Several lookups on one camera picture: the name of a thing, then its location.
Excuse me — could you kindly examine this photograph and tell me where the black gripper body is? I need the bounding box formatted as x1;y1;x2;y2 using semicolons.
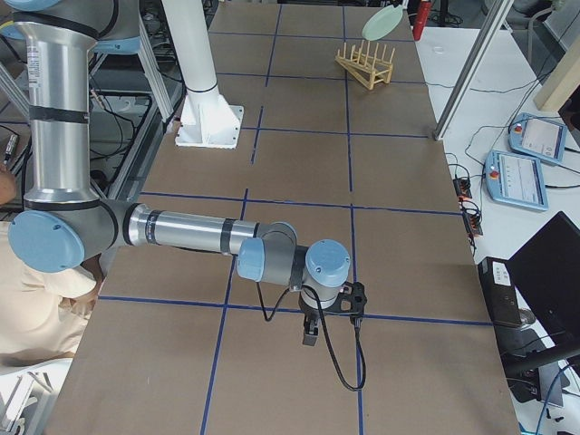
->
298;298;324;323

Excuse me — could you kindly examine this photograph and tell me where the far blue teach pendant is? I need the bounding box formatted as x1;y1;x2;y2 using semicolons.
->
508;112;566;165

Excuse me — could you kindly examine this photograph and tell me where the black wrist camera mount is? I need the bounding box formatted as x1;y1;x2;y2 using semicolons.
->
324;282;367;328

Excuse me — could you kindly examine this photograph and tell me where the wooden dish rack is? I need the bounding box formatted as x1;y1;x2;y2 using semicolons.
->
334;40;395;91

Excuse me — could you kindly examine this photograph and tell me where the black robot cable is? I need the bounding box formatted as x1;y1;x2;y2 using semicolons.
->
256;281;367;392

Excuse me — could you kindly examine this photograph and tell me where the near blue teach pendant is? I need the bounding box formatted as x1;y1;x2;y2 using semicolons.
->
484;150;549;211

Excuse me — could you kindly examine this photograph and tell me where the black orange connector strip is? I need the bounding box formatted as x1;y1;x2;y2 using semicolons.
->
453;177;483;238

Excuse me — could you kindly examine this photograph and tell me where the black monitor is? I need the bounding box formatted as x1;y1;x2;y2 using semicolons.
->
507;211;579;343

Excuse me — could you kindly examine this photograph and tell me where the light green plate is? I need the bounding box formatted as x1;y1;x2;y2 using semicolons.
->
362;5;403;41

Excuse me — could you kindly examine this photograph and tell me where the seated person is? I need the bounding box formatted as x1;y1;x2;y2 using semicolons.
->
0;171;105;367

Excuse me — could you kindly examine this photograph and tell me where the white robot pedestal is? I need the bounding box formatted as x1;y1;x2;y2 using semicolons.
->
162;0;244;150

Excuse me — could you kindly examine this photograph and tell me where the red cylinder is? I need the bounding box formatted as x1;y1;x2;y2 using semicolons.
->
412;0;431;41

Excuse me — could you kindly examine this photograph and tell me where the blue teach pendant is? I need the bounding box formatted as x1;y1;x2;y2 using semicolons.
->
508;112;566;165
484;150;549;211

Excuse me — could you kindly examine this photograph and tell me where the aluminium frame post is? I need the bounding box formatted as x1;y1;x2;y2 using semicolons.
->
433;0;514;140

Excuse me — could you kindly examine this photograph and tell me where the black desktop box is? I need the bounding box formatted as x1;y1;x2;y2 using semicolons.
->
478;256;527;329

